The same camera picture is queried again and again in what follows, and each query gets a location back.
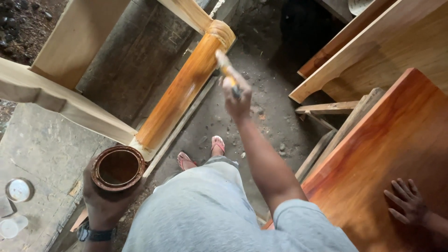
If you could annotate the brown wooden board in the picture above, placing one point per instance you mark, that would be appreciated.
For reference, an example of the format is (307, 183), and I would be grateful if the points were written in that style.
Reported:
(336, 42)

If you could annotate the black wristwatch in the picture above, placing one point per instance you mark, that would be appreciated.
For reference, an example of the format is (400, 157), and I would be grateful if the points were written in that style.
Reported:
(94, 233)

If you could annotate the thin wooden slat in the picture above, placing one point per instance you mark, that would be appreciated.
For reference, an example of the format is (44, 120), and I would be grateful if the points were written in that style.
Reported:
(180, 127)

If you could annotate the varnished round wooden post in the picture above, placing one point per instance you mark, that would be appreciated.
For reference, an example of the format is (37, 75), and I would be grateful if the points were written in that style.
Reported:
(182, 91)

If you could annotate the varnished reddish wooden panel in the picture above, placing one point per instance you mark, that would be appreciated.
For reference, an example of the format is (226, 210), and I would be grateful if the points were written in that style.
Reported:
(381, 168)

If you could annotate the person's right fingers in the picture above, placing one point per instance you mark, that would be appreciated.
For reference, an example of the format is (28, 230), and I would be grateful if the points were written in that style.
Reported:
(228, 91)

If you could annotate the wooden stool frame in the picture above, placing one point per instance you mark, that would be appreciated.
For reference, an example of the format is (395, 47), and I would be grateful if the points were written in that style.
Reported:
(332, 129)

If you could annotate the unfinished wooden furniture frame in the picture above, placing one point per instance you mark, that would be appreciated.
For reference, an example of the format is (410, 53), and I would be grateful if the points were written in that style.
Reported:
(70, 70)

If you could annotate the brown varnish tin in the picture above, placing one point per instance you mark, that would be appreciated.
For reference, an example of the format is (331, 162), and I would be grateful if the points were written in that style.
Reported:
(118, 168)

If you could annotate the person's right hand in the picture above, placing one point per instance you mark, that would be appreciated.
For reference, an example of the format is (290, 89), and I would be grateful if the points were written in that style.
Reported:
(238, 101)

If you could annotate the clear plastic bottle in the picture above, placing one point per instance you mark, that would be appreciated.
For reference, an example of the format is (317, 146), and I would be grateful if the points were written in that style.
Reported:
(13, 226)

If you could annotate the red flip-flop sandal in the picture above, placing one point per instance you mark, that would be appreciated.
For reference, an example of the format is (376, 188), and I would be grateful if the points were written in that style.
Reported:
(218, 145)
(185, 161)

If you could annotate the unvarnished wooden panel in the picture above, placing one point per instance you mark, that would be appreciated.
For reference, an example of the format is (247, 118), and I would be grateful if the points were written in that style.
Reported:
(381, 52)

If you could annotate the person's grey shirt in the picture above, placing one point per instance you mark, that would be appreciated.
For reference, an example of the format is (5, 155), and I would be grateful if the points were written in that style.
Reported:
(224, 217)

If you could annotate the round metal tin lid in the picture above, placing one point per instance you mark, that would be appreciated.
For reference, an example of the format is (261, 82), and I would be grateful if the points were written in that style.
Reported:
(19, 190)

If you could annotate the person's left hand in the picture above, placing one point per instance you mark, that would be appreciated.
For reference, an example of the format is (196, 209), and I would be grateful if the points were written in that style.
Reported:
(105, 206)

